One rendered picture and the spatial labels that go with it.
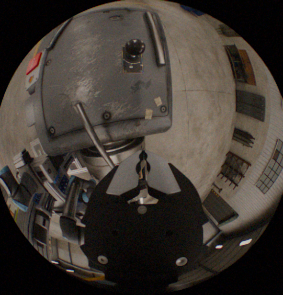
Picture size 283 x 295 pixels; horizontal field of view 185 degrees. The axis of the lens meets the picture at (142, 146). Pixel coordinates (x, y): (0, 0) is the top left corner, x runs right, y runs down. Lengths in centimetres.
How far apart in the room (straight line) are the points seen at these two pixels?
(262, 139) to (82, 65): 689
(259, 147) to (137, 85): 692
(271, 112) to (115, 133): 667
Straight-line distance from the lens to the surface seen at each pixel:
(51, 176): 66
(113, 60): 25
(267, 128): 663
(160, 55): 27
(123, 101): 22
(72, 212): 58
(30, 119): 35
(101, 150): 15
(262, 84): 658
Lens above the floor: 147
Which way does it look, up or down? 58 degrees down
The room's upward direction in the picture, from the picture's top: 142 degrees clockwise
